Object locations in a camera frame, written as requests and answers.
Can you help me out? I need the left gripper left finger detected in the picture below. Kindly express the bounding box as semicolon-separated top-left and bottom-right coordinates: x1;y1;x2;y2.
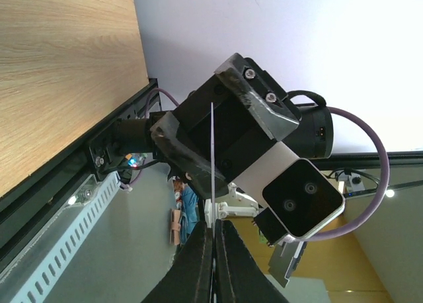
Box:
143;222;213;303

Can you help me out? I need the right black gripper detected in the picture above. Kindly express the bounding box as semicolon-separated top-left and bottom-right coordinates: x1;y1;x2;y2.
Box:
150;53;334;199

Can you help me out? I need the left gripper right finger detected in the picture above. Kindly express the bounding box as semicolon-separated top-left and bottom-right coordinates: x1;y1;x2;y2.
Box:
215;220;288;303

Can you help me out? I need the black card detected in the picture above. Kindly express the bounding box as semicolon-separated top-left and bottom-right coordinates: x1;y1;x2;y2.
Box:
210;102;217;302

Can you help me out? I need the grey metal sheet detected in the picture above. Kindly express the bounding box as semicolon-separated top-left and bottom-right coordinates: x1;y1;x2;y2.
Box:
46;163;176;302

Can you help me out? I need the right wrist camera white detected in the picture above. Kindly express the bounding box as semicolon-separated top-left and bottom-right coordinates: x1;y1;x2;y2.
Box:
236;144;346;281

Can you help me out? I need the light blue slotted cable duct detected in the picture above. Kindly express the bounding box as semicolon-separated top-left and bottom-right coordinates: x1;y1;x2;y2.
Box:
1;172;120;302

